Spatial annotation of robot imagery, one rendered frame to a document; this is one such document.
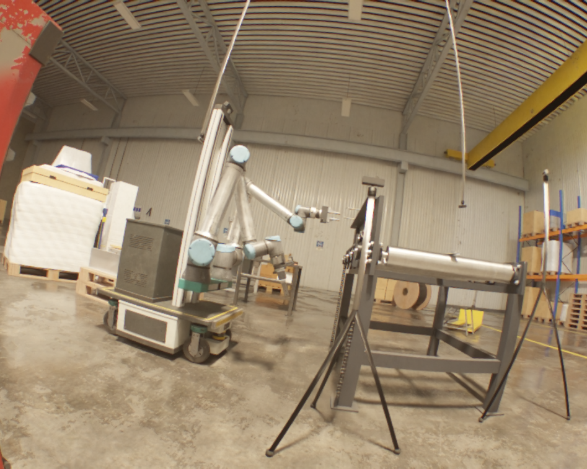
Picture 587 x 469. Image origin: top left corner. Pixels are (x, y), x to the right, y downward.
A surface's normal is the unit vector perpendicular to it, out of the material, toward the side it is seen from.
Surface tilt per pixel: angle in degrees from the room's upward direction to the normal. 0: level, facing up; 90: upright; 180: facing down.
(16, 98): 90
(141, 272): 90
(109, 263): 90
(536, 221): 90
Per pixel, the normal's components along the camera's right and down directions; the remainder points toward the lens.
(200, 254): 0.29, 0.04
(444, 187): -0.11, -0.12
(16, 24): 0.98, 0.15
